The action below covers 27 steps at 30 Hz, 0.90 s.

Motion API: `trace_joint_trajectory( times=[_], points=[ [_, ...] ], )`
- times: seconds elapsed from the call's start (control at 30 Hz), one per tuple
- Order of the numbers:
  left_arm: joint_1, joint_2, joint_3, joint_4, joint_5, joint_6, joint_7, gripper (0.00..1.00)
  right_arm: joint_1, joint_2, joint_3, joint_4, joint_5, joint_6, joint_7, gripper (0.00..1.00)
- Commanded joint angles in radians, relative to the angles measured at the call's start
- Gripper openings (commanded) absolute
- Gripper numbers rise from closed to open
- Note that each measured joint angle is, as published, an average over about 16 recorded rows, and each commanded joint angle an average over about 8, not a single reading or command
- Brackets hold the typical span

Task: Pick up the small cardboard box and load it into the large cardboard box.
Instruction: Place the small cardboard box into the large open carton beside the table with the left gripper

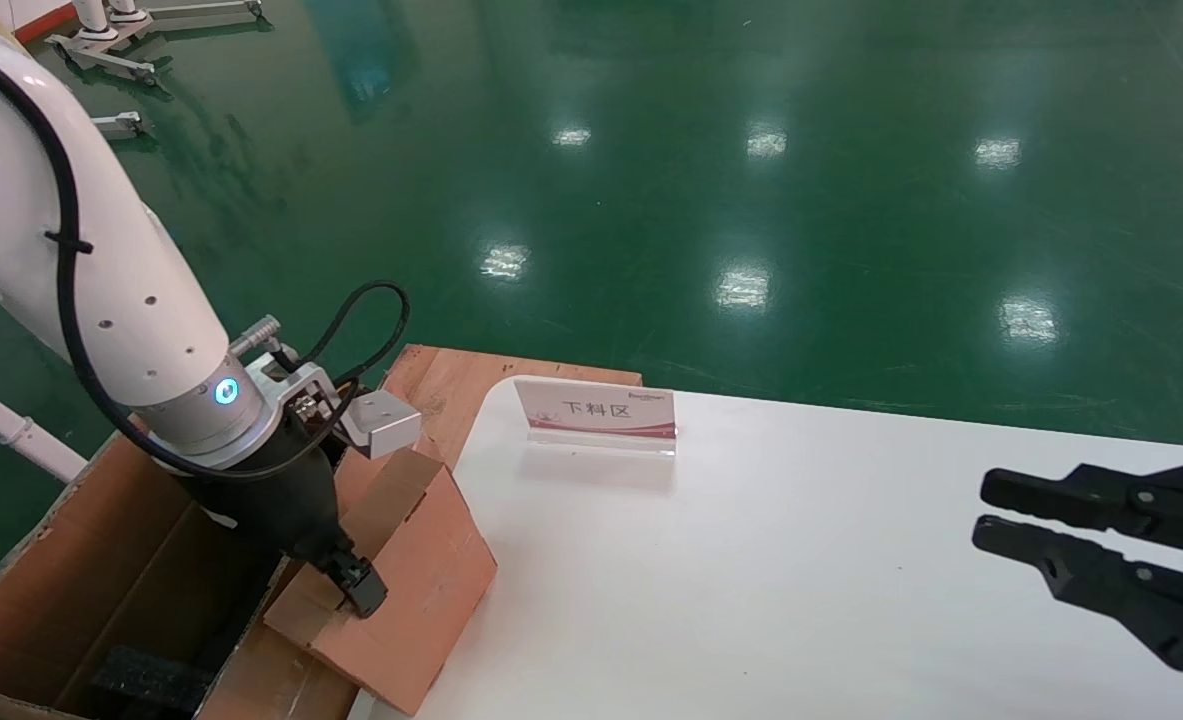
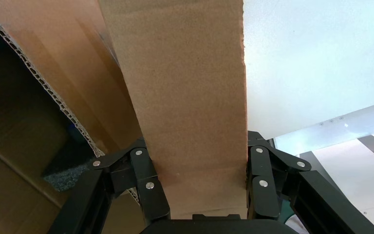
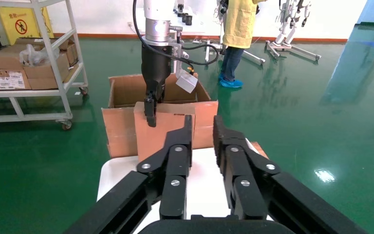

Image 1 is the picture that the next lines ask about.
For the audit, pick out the black foam pad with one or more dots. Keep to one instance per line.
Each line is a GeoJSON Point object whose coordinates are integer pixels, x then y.
{"type": "Point", "coordinates": [151, 682]}

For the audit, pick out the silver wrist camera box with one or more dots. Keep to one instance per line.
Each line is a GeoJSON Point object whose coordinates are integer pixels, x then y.
{"type": "Point", "coordinates": [381, 425]}

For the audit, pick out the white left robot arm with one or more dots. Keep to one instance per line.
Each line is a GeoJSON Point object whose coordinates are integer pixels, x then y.
{"type": "Point", "coordinates": [11, 180]}

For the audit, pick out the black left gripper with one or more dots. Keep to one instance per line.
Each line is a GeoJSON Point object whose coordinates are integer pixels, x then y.
{"type": "Point", "coordinates": [281, 500]}

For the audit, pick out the wooden board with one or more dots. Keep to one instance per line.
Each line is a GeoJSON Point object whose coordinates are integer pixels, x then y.
{"type": "Point", "coordinates": [451, 390]}

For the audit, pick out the white metal tube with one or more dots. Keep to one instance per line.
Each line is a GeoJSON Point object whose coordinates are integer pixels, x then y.
{"type": "Point", "coordinates": [11, 430]}

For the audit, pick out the large cardboard box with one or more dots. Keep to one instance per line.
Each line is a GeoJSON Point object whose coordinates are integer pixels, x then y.
{"type": "Point", "coordinates": [71, 560]}

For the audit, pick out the acrylic sign with red print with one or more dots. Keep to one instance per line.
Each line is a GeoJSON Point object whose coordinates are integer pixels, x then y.
{"type": "Point", "coordinates": [596, 410]}

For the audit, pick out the white table foot bar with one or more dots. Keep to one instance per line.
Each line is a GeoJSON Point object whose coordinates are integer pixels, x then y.
{"type": "Point", "coordinates": [116, 123]}

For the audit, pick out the small cardboard box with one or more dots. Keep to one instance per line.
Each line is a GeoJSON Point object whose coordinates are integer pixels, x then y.
{"type": "Point", "coordinates": [421, 580]}

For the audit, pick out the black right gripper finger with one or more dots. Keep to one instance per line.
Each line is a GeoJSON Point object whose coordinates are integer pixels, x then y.
{"type": "Point", "coordinates": [1131, 500]}
{"type": "Point", "coordinates": [1131, 600]}

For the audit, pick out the white table stand frame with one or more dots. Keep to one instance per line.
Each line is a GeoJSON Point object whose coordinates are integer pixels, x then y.
{"type": "Point", "coordinates": [91, 25]}

